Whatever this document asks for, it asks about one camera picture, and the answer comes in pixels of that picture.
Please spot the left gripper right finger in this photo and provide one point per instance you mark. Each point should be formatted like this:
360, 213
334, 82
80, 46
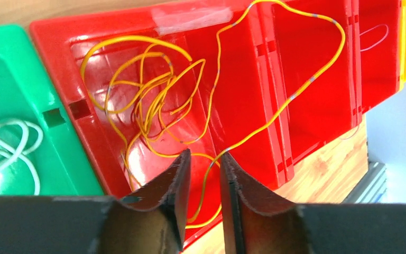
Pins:
257, 220

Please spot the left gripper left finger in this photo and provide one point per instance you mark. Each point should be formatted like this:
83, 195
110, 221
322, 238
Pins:
151, 219

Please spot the red bin left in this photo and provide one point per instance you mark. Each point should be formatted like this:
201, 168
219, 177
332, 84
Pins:
143, 84

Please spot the red bin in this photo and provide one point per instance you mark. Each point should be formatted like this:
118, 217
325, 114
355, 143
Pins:
377, 27
311, 41
143, 84

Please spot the red bin middle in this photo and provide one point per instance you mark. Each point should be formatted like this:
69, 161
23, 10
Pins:
311, 41

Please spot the green plastic bin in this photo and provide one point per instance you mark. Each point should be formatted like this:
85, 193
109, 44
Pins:
40, 152

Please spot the red bin right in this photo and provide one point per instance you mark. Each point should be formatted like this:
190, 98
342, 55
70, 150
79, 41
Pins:
377, 27

